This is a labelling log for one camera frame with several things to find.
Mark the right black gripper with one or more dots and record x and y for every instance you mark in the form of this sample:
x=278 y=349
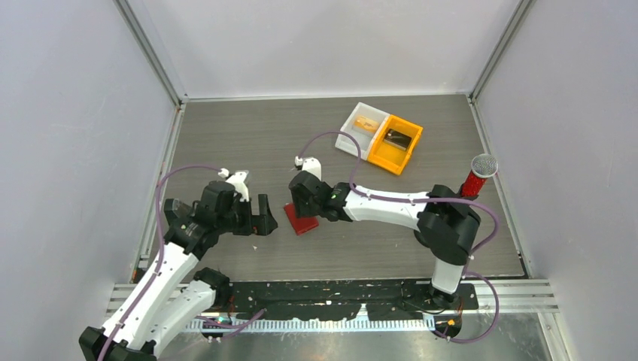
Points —
x=301 y=210

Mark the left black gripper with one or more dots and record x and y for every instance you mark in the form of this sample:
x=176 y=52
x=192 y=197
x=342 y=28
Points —
x=265 y=222

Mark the red card holder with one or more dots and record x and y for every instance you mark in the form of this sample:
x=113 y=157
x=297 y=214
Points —
x=300 y=225

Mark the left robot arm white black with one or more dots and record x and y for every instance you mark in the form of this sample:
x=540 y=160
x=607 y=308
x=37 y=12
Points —
x=143 y=326

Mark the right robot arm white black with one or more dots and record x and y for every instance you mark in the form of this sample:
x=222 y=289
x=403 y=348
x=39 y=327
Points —
x=443 y=223

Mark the orange card in white bin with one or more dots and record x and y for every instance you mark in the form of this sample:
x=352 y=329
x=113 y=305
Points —
x=365 y=124

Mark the black card in orange bin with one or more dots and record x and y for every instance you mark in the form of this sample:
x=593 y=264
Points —
x=397 y=139

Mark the orange plastic bin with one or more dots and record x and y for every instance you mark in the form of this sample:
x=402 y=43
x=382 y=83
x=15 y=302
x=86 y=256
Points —
x=388 y=157

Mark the white plastic bin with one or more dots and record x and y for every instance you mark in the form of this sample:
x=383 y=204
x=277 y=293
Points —
x=364 y=139

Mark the red microphone on black stand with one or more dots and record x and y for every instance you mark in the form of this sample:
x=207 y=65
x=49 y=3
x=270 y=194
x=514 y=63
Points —
x=482 y=168

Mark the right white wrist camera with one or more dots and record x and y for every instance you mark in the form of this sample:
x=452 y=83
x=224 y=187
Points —
x=308 y=168

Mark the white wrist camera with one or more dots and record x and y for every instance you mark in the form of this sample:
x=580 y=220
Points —
x=308 y=168
x=239 y=179

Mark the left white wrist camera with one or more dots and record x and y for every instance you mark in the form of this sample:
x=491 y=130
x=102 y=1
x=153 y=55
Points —
x=239 y=179

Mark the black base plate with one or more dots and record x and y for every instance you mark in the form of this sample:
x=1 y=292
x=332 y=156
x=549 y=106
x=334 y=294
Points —
x=385 y=299

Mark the aluminium front rail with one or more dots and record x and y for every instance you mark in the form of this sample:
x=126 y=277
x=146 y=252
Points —
x=503 y=296

